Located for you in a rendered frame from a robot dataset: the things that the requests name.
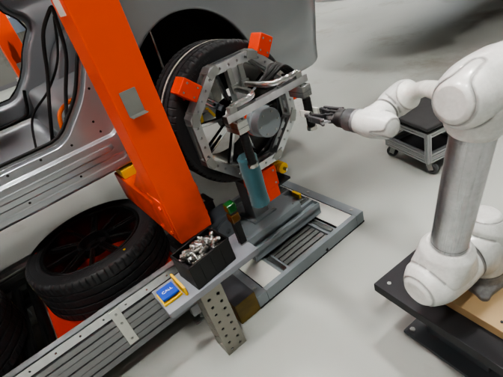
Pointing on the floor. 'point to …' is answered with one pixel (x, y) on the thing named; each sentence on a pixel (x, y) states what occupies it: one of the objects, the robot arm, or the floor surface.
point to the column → (221, 319)
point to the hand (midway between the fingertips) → (309, 111)
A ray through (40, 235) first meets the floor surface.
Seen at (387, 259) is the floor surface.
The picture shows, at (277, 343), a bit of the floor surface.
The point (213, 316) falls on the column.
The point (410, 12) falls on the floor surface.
